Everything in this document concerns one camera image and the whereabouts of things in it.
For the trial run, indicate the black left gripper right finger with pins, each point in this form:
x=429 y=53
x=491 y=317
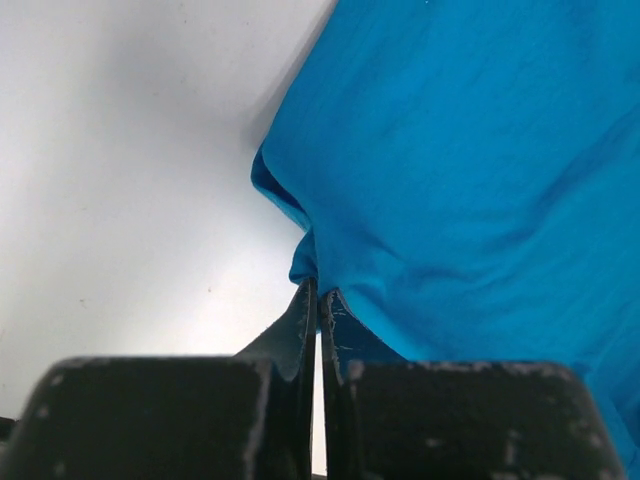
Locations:
x=390 y=418

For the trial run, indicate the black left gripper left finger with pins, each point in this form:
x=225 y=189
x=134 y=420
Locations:
x=245 y=416

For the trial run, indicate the blue t shirt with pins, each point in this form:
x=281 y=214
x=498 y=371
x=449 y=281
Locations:
x=466 y=174

